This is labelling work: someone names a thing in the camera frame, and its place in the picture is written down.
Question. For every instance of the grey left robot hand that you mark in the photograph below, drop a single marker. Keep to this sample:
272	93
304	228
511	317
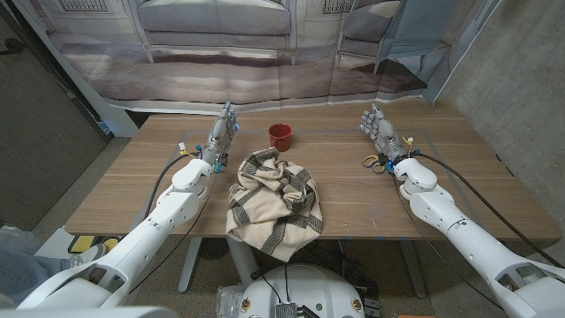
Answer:
220	134

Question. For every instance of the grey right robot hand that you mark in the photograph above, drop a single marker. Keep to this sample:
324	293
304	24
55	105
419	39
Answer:
385	132

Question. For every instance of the cream grey plaid scarf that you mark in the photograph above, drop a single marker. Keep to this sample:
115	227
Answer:
269	203

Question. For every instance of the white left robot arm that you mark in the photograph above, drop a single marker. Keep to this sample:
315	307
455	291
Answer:
154	221

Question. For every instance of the white robot shoulder cover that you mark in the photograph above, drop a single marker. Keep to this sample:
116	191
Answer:
88	312

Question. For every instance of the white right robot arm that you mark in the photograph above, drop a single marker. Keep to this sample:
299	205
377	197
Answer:
463	238

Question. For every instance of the red cup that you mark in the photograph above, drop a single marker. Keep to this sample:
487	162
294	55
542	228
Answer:
280	139

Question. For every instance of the printed room backdrop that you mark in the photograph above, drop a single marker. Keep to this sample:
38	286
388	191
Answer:
198	75

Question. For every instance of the black round floor object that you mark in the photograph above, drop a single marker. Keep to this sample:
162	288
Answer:
214	249

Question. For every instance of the grey metal table leg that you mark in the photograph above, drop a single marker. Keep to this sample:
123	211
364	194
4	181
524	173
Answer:
243	260
190	262
414	269

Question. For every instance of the clear plastic bag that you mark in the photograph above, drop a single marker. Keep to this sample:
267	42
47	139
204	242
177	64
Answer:
227	302

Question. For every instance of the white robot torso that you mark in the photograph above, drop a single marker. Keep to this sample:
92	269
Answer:
304	287

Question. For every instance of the yellow black floor pad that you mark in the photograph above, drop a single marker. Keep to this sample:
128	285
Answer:
81	243

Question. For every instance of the grey white sneaker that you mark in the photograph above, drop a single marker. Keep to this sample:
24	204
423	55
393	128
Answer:
90	254

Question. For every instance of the white floor platform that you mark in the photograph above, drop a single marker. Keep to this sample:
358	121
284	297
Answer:
53	245

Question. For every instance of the blue jeans person leg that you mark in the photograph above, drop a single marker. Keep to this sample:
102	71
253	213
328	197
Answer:
26	274

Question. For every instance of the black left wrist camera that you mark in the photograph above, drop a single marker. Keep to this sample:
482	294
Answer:
223	162

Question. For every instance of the white corner post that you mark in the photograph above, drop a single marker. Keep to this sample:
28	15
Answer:
88	88

